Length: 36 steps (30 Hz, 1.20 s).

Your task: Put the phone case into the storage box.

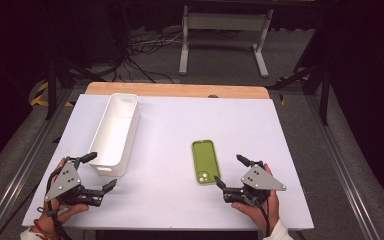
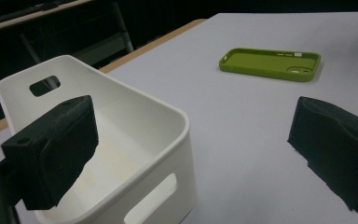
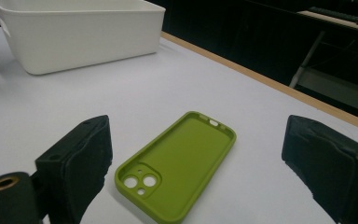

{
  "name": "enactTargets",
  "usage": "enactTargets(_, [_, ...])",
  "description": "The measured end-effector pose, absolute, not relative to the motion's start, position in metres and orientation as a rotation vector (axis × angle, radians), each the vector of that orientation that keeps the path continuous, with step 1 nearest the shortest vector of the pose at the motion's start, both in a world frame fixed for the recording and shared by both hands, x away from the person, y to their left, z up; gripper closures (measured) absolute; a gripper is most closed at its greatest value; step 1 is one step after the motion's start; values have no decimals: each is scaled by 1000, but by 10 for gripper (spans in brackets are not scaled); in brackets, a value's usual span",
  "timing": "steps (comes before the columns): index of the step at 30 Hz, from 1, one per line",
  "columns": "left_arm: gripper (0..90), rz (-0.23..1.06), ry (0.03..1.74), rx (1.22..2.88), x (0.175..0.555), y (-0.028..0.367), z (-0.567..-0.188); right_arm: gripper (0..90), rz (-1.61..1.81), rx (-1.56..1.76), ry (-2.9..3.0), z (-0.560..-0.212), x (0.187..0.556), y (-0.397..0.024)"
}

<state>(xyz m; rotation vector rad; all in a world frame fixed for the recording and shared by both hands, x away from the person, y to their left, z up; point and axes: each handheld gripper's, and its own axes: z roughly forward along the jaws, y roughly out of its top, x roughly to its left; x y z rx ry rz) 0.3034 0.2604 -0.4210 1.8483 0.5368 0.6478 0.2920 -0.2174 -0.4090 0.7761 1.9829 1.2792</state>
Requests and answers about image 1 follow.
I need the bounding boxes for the wooden table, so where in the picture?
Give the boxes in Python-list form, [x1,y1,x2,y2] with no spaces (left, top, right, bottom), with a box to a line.
[85,81,271,100]

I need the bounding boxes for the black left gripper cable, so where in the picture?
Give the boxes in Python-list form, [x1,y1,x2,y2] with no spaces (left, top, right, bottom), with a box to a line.
[36,166,73,240]

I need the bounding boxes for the black metal stand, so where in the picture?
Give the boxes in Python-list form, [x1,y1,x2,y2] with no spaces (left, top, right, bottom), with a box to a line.
[44,56,109,122]
[267,59,333,127]

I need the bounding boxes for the red wrist bracelet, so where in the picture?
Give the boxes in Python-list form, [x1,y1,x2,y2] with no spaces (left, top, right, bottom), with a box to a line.
[29,218,58,240]

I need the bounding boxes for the aluminium floor rail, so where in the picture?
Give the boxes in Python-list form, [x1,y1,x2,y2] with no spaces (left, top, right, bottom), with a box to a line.
[0,89,78,240]
[304,94,384,240]

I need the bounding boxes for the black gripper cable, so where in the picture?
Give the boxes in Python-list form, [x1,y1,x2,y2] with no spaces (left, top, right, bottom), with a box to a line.
[251,196,272,238]
[36,166,73,240]

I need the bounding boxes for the white metal stand frame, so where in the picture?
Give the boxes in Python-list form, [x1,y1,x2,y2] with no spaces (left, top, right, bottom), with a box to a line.
[178,4,275,79]

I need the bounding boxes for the white table board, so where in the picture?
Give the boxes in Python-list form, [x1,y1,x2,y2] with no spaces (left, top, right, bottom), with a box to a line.
[22,93,315,232]

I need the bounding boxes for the white plastic storage bin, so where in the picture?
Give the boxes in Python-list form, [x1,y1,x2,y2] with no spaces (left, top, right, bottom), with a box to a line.
[87,92,141,178]

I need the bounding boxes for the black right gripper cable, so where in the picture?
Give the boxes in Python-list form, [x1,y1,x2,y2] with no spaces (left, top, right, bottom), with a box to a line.
[251,196,272,238]

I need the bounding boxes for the green phone case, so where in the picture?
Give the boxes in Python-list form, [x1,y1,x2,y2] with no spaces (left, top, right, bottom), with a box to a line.
[191,139,222,185]

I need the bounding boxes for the bundle of black floor cables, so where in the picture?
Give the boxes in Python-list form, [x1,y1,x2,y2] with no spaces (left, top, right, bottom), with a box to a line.
[89,26,244,84]

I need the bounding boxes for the yellow black floor tape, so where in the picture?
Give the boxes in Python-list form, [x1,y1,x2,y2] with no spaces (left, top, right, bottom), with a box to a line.
[29,81,75,108]

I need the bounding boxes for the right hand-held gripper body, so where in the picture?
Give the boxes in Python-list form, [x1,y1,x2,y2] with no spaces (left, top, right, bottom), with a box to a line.
[222,160,287,206]

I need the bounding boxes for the person's right hand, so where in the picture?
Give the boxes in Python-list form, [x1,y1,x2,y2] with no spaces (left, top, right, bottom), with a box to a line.
[231,162,281,232]

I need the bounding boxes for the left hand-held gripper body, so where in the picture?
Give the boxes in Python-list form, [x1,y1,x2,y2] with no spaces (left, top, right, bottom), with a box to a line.
[44,156,105,207]

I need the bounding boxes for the person's left hand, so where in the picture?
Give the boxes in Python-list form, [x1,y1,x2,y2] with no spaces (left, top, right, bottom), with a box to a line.
[29,157,90,235]

